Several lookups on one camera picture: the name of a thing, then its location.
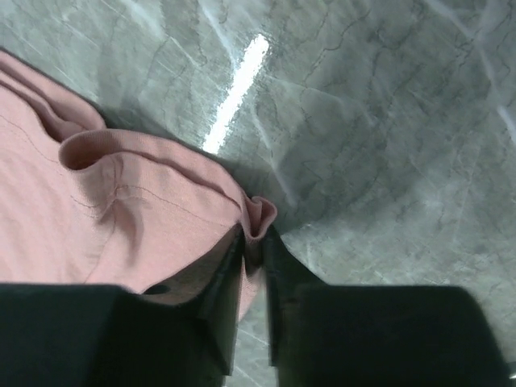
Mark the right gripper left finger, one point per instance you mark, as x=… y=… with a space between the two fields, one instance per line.
x=205 y=295

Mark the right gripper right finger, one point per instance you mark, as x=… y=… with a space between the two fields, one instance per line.
x=283 y=273

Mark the pink t shirt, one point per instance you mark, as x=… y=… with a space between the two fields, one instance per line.
x=82 y=203

